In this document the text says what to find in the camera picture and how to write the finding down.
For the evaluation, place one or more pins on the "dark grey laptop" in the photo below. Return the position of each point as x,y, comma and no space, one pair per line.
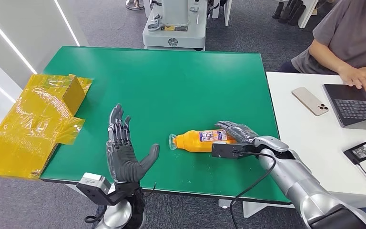
356,107

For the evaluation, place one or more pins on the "yellow taped cardboard box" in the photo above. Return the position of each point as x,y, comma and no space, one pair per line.
28,126

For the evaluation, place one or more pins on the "green top table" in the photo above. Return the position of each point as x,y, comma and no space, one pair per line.
170,88

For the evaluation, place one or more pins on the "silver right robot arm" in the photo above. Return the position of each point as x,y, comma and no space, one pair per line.
296,180

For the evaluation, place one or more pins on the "white furniture panel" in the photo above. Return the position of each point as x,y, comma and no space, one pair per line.
307,12

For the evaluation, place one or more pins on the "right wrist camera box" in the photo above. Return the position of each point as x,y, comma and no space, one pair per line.
227,150

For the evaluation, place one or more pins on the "white robot base machine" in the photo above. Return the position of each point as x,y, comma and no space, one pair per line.
176,31

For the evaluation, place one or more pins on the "black power adapter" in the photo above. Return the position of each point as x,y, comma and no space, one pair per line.
361,152

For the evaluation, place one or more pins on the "white desk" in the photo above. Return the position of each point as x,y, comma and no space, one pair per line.
315,126

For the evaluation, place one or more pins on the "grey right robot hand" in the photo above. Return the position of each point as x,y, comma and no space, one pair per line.
241,132

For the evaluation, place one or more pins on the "orange plastic bottle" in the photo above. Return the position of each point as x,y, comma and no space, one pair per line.
195,142

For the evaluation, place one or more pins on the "white table foot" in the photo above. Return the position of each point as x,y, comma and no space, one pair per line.
224,204

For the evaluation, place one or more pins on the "beige smartphone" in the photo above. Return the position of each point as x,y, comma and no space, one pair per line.
310,101

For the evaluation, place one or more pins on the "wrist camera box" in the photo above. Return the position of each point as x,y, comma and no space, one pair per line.
227,150
93,186

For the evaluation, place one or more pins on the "black boots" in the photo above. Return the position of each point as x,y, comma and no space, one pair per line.
290,11

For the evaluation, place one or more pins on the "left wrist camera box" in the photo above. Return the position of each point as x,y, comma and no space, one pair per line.
93,186

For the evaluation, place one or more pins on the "chrome stand base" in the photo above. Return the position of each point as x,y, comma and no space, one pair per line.
134,4

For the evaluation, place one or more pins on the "person's forearm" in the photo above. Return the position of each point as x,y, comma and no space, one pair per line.
326,57

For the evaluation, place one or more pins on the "person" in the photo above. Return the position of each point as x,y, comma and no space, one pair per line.
353,34

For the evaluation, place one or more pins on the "person's hand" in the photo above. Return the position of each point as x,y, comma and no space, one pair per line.
358,77

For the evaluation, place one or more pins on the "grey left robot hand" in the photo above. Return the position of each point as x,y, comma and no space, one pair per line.
124,164

